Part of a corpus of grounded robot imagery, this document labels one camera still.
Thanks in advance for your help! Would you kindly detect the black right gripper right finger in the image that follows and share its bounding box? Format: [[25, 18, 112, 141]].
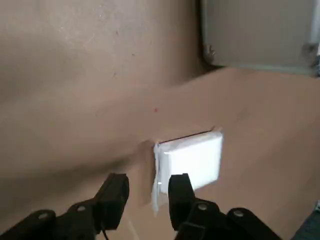
[[167, 173, 283, 240]]

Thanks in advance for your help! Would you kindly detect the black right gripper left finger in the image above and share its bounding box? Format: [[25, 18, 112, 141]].
[[0, 173, 131, 240]]

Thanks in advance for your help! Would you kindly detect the white triangular bandage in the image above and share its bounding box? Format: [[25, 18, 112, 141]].
[[151, 129, 224, 218]]

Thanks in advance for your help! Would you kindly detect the silver aluminium medical case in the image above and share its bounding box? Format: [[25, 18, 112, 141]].
[[199, 0, 320, 77]]

